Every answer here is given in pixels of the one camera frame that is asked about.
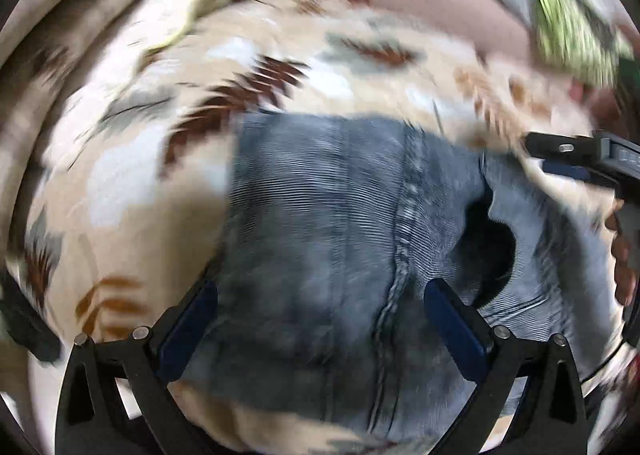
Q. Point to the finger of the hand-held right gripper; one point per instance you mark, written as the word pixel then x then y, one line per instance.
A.
pixel 560 146
pixel 567 170

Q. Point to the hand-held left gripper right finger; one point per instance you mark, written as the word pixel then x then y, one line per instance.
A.
pixel 455 330

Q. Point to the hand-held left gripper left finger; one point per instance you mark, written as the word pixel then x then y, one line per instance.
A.
pixel 187 330

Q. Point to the blue denim pants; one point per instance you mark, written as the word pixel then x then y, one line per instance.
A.
pixel 320 235

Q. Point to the person's right hand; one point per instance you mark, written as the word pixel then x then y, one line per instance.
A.
pixel 625 270

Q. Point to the dark cloth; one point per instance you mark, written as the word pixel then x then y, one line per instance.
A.
pixel 629 77

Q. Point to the green patterned blanket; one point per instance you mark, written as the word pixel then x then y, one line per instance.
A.
pixel 565 30

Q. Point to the leaf print blanket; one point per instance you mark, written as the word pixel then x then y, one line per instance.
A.
pixel 125 185

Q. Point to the yellow-green cloth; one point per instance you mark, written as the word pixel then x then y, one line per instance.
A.
pixel 200 0

